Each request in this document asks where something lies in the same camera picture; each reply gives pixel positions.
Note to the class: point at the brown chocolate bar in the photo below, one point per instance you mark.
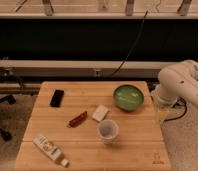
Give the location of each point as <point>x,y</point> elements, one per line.
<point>77,120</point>

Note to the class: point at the black rectangular phone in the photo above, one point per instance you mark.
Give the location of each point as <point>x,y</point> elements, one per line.
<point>57,98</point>

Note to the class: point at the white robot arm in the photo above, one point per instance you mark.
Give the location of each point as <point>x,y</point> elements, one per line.
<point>178,80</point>

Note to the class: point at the green bowl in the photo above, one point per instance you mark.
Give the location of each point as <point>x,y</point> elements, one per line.
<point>128,97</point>

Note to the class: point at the white rectangular block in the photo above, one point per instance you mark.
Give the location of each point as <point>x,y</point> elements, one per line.
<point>100,113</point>

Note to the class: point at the white labelled bottle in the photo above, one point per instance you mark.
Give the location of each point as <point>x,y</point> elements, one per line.
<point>50,150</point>

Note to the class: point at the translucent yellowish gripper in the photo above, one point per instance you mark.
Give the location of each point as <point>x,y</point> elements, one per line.
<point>161,113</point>

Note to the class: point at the translucent plastic cup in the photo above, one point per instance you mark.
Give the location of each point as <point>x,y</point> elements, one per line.
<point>108,130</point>

